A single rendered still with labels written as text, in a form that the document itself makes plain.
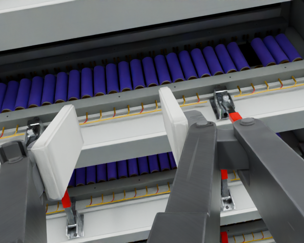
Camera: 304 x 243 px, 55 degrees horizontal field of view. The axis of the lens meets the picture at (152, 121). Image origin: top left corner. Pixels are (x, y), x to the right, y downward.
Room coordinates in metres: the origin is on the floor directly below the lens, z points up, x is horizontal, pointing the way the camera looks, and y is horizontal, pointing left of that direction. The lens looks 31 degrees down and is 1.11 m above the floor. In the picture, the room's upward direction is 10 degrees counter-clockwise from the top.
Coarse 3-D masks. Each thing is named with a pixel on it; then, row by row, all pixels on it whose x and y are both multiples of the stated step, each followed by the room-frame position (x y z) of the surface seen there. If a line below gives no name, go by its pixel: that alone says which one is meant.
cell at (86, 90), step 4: (84, 68) 0.46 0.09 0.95; (88, 68) 0.46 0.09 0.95; (84, 72) 0.45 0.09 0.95; (88, 72) 0.46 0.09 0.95; (92, 72) 0.47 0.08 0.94; (84, 76) 0.45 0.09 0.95; (88, 76) 0.45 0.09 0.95; (92, 76) 0.46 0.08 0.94; (84, 80) 0.44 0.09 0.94; (88, 80) 0.44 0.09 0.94; (92, 80) 0.45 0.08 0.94; (84, 84) 0.43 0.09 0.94; (88, 84) 0.43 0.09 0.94; (92, 84) 0.44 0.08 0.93; (84, 88) 0.42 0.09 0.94; (88, 88) 0.42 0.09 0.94; (92, 88) 0.43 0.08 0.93; (84, 92) 0.41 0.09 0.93; (88, 92) 0.41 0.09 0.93; (92, 92) 0.42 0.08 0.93; (92, 96) 0.41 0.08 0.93
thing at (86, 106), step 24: (240, 72) 0.39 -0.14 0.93; (264, 72) 0.39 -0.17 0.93; (288, 72) 0.38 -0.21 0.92; (96, 96) 0.39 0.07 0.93; (120, 96) 0.39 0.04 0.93; (144, 96) 0.38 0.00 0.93; (192, 96) 0.39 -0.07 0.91; (0, 120) 0.38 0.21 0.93; (24, 120) 0.38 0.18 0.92; (48, 120) 0.38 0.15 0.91
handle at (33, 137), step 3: (27, 132) 0.34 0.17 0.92; (30, 132) 0.34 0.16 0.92; (33, 132) 0.34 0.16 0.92; (30, 135) 0.34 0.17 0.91; (33, 135) 0.34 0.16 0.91; (36, 135) 0.35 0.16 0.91; (30, 138) 0.34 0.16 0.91; (33, 138) 0.34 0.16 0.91; (36, 138) 0.34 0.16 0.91; (30, 141) 0.33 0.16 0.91; (27, 144) 0.33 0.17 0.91
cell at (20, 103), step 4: (24, 80) 0.46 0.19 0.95; (28, 80) 0.46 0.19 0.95; (20, 84) 0.45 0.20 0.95; (24, 84) 0.45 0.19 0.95; (28, 84) 0.45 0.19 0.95; (20, 88) 0.44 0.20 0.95; (24, 88) 0.44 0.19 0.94; (28, 88) 0.45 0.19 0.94; (20, 92) 0.43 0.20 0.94; (24, 92) 0.43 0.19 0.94; (28, 92) 0.44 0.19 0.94; (20, 96) 0.42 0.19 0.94; (24, 96) 0.43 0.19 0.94; (28, 96) 0.43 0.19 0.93; (16, 100) 0.42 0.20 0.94; (20, 100) 0.42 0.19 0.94; (24, 100) 0.42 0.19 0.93; (28, 100) 0.43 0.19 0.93; (16, 104) 0.41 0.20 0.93; (20, 104) 0.41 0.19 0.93; (24, 104) 0.41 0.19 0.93; (24, 108) 0.41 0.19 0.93
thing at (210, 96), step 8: (288, 80) 0.39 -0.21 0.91; (296, 80) 0.38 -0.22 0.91; (240, 88) 0.39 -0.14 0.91; (248, 88) 0.38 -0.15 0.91; (256, 88) 0.38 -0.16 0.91; (264, 88) 0.38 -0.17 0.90; (200, 96) 0.38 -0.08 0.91; (208, 96) 0.38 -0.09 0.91; (152, 104) 0.38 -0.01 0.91; (160, 104) 0.38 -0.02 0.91; (104, 112) 0.38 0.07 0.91; (112, 112) 0.38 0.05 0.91; (120, 112) 0.38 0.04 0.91; (80, 120) 0.38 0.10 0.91; (88, 120) 0.38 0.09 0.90; (24, 128) 0.38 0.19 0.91
